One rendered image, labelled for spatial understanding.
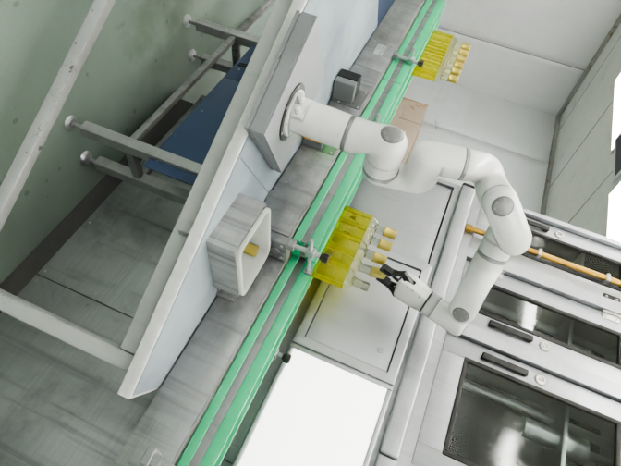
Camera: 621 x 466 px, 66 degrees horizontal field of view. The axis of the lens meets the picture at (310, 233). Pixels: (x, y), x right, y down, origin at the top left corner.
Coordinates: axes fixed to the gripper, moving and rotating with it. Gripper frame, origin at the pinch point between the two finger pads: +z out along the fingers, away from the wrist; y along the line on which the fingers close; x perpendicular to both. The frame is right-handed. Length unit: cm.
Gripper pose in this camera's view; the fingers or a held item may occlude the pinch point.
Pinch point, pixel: (384, 274)
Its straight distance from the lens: 152.9
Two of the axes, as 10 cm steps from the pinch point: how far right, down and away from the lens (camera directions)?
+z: -7.9, -5.3, 3.1
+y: 0.8, -5.9, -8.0
